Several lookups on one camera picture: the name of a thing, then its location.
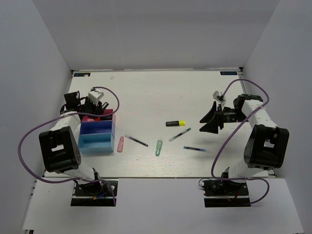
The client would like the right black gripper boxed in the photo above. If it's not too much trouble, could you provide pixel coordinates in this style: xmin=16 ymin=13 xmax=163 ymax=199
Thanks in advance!
xmin=199 ymin=101 xmax=249 ymax=134

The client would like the yellow cap black highlighter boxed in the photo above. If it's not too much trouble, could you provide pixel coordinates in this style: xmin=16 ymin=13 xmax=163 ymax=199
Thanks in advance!
xmin=165 ymin=120 xmax=185 ymax=127

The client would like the green cap black highlighter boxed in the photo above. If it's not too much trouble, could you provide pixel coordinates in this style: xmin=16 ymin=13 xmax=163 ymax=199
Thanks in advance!
xmin=99 ymin=116 xmax=113 ymax=121

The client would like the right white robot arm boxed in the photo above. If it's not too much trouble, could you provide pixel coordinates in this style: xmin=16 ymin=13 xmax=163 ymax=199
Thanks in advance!
xmin=200 ymin=92 xmax=290 ymax=195

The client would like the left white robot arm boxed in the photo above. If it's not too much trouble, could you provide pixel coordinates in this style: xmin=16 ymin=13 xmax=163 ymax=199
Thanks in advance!
xmin=39 ymin=88 xmax=108 ymax=195

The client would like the pink blue tiered organizer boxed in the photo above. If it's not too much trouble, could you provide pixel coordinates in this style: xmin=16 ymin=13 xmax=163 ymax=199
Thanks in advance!
xmin=78 ymin=114 xmax=116 ymax=154

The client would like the blue ink pen right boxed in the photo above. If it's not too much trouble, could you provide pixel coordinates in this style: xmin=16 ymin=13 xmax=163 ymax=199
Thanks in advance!
xmin=183 ymin=146 xmax=211 ymax=153

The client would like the pink eraser stick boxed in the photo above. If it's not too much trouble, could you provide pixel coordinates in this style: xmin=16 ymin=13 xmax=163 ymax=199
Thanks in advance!
xmin=117 ymin=136 xmax=124 ymax=153

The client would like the left table corner label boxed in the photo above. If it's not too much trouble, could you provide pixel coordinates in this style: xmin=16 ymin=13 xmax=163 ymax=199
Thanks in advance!
xmin=74 ymin=73 xmax=91 ymax=77

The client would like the table corner label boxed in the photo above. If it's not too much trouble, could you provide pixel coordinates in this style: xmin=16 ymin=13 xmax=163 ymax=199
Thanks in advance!
xmin=220 ymin=71 xmax=237 ymax=76
xmin=74 ymin=73 xmax=91 ymax=77

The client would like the green ink clear pen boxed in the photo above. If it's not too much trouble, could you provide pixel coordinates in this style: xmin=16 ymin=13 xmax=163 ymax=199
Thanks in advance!
xmin=168 ymin=128 xmax=191 ymax=142

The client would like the right table corner label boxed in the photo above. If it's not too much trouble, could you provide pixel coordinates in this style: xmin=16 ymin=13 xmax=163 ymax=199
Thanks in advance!
xmin=220 ymin=71 xmax=237 ymax=76

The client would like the purple ink pen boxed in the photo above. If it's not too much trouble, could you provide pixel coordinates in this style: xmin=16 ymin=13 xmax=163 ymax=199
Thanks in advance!
xmin=125 ymin=135 xmax=149 ymax=147

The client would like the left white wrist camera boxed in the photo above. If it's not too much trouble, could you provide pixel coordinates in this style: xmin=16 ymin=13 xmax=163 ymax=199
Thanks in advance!
xmin=87 ymin=88 xmax=104 ymax=105

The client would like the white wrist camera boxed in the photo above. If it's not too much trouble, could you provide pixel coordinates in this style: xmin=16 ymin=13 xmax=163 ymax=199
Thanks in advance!
xmin=213 ymin=91 xmax=226 ymax=109
xmin=87 ymin=88 xmax=104 ymax=105

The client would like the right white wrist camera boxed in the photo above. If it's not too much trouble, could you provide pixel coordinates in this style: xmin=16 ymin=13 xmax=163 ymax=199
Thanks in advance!
xmin=213 ymin=91 xmax=226 ymax=109

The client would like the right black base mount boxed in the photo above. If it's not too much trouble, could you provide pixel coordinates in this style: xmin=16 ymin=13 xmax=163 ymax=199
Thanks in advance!
xmin=198 ymin=178 xmax=251 ymax=208

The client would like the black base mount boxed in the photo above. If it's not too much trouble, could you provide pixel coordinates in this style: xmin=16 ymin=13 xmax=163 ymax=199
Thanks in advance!
xmin=70 ymin=180 xmax=118 ymax=207
xmin=198 ymin=178 xmax=251 ymax=208

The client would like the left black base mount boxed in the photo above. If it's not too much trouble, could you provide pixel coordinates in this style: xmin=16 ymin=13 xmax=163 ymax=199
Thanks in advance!
xmin=70 ymin=180 xmax=118 ymax=207

